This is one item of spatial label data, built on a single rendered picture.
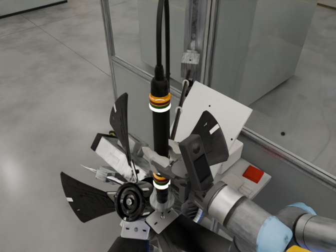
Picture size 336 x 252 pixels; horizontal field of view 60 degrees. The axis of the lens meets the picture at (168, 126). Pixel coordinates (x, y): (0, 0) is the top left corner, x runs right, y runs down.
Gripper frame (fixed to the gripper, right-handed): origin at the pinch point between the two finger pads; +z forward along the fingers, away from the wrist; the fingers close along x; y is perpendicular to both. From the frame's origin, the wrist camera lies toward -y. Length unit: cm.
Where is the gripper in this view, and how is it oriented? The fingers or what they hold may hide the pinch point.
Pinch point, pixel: (153, 143)
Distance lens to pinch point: 70.9
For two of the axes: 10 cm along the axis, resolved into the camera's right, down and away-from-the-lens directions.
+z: -7.0, -4.7, 5.3
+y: 0.0, 7.5, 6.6
